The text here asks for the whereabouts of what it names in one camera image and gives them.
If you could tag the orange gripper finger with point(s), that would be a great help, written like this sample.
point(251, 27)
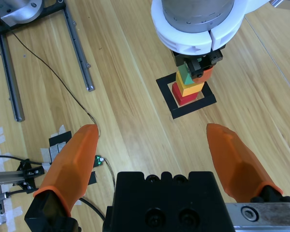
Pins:
point(236, 164)
point(71, 164)

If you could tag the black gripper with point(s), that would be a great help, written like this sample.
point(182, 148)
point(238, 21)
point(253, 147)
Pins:
point(198, 60)

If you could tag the green wooden block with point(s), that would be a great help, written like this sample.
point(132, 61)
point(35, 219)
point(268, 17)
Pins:
point(186, 77)

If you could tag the yellow wooden block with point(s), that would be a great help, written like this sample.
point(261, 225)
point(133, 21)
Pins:
point(191, 90)

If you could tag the red wooden block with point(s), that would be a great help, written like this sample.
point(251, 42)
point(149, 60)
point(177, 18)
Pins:
point(176, 93)

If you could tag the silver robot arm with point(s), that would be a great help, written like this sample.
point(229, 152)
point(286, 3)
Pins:
point(195, 12)

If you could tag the wide grey-white tape piece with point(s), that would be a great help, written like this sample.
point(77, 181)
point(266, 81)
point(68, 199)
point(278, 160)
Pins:
point(48, 153)

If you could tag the small black tape patch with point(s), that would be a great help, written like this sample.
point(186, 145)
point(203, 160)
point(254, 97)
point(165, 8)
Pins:
point(92, 178)

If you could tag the small green-lit circuit board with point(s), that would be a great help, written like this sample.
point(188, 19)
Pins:
point(98, 161)

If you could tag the large black tape patch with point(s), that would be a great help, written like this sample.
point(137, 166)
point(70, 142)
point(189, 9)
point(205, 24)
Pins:
point(60, 139)

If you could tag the black tape square outline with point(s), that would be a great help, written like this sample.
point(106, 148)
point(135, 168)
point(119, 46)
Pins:
point(193, 108)

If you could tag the small white tape piece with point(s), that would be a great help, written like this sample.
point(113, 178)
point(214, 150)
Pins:
point(61, 129)

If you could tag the silver aluminium profile bar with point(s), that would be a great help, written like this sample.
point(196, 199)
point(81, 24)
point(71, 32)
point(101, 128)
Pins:
point(4, 178)

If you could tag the white tape cross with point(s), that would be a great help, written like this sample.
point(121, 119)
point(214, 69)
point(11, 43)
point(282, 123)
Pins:
point(9, 213)

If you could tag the silver round base flange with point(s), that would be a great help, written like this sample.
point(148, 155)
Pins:
point(19, 9)

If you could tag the white wrist mount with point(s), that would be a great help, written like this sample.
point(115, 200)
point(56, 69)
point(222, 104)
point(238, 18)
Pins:
point(183, 43)

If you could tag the black corner bracket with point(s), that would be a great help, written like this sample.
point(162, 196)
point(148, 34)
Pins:
point(30, 172)

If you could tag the grey aluminium rail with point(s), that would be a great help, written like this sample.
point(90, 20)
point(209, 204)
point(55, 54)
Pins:
point(79, 50)
point(12, 79)

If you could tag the black base frame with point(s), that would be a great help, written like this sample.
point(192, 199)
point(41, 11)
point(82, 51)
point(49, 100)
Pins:
point(0, 26)

